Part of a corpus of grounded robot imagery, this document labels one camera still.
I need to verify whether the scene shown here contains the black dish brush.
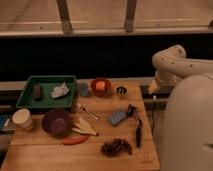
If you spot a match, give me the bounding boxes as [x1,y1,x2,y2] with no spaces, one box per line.
[127,105,142,148]

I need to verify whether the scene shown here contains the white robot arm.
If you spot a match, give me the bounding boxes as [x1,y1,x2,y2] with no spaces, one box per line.
[148,45,213,94]

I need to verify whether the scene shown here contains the blue cup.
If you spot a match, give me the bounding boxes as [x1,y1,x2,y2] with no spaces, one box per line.
[77,83,89,97]

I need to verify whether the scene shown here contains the white paper cup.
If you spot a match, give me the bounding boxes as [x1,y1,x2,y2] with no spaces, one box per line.
[12,108,33,130]

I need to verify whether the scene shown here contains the red bowl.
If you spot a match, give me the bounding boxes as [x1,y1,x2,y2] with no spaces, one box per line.
[90,78,111,97]

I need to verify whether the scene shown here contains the blue sponge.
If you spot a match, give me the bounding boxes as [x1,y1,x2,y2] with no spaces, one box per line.
[107,111,126,126]

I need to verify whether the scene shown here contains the orange fruit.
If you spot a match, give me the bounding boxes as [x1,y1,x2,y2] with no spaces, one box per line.
[95,81,106,91]

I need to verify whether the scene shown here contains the dark grape bunch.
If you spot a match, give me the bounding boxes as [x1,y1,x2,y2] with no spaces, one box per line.
[101,139,132,157]

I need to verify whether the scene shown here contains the metal spoon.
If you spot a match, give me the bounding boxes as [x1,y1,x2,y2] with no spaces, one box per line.
[77,103,99,120]

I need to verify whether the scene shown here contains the crumpled white cloth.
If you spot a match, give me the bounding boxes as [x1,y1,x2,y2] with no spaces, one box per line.
[51,82,70,99]

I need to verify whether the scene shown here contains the red chili pepper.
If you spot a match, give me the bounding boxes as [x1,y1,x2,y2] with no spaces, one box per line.
[61,135,89,145]

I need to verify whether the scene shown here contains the purple bowl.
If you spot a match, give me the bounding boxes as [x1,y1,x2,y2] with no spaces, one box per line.
[41,108,70,136]

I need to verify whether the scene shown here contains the green plastic tray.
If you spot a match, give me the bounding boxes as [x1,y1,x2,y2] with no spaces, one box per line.
[16,75,76,109]

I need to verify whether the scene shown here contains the dark brown block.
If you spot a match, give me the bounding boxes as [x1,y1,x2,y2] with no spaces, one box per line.
[33,84,43,100]

